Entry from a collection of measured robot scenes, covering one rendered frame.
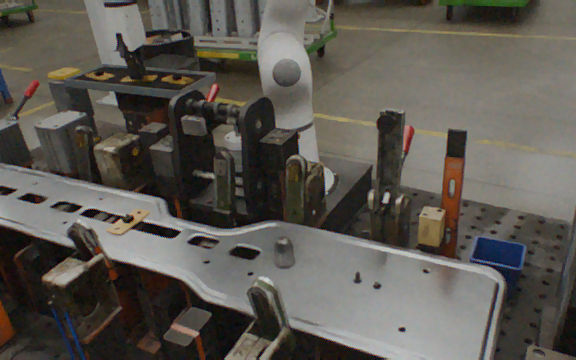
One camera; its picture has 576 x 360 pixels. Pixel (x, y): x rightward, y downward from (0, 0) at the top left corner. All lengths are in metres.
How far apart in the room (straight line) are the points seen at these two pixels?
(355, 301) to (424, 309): 0.10
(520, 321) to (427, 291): 0.46
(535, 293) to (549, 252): 0.17
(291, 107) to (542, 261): 0.71
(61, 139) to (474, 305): 0.94
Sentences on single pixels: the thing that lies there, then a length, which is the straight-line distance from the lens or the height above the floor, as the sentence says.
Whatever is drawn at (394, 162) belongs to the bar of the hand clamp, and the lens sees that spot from 0.82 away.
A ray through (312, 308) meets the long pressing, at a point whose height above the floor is 1.00.
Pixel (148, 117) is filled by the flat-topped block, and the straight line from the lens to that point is 1.30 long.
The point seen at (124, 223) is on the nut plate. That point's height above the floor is 1.00.
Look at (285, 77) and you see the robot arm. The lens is 1.17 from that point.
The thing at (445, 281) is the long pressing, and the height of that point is 1.00.
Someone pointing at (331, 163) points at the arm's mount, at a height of 0.82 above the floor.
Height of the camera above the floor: 1.51
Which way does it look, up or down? 29 degrees down
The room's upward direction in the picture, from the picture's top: 5 degrees counter-clockwise
